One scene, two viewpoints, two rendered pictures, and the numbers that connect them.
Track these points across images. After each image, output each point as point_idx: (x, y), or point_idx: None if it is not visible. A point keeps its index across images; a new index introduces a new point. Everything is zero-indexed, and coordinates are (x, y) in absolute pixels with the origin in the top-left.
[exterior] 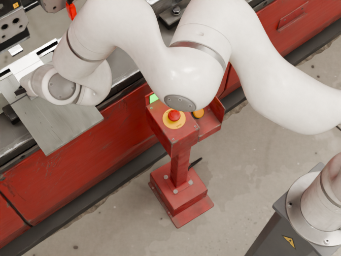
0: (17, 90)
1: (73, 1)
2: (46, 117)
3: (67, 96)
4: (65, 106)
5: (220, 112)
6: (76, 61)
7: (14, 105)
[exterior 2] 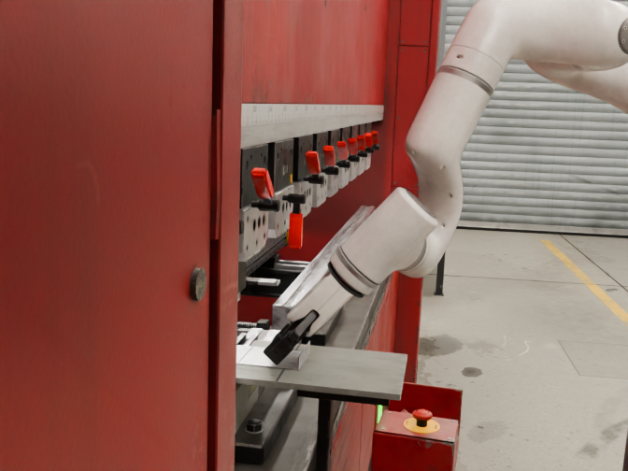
0: (299, 324)
1: (284, 228)
2: (343, 374)
3: (433, 215)
4: (349, 361)
5: (453, 408)
6: (474, 95)
7: (283, 379)
